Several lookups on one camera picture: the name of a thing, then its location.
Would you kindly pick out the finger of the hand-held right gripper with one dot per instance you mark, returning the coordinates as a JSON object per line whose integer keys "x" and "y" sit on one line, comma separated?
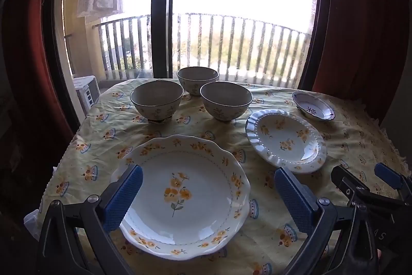
{"x": 388, "y": 173}
{"x": 349, "y": 184}

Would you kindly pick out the white outdoor appliance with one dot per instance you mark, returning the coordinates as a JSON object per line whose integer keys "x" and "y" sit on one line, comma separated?
{"x": 85, "y": 91}

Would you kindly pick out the small blue-patterned dish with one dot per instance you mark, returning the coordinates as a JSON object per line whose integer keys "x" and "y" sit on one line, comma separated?
{"x": 313, "y": 106}

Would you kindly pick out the large scalloped yellow-flower plate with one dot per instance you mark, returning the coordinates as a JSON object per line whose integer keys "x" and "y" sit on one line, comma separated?
{"x": 199, "y": 165}

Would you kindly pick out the ribbed white yellow-flower plate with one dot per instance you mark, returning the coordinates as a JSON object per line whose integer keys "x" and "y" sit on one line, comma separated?
{"x": 286, "y": 139}

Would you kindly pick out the balcony railing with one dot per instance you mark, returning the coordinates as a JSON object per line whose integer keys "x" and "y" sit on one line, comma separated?
{"x": 241, "y": 43}

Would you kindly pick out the red curtain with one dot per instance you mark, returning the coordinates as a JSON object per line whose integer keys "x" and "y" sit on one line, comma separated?
{"x": 25, "y": 52}
{"x": 360, "y": 20}

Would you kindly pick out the white plastic bag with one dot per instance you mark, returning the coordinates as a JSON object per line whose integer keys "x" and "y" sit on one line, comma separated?
{"x": 32, "y": 220}

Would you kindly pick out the dark window frame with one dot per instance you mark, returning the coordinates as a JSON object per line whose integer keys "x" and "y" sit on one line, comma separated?
{"x": 161, "y": 20}

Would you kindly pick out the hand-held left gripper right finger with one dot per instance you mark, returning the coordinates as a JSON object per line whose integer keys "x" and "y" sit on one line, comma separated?
{"x": 291, "y": 197}

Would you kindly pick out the yellow printed tablecloth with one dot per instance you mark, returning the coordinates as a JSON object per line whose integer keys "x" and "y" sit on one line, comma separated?
{"x": 96, "y": 133}

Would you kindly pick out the floral ceramic bowl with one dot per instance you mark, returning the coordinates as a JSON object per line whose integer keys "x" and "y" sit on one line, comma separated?
{"x": 225, "y": 101}
{"x": 156, "y": 101}
{"x": 197, "y": 77}

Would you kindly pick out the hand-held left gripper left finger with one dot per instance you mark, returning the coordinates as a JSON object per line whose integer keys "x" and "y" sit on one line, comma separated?
{"x": 124, "y": 194}

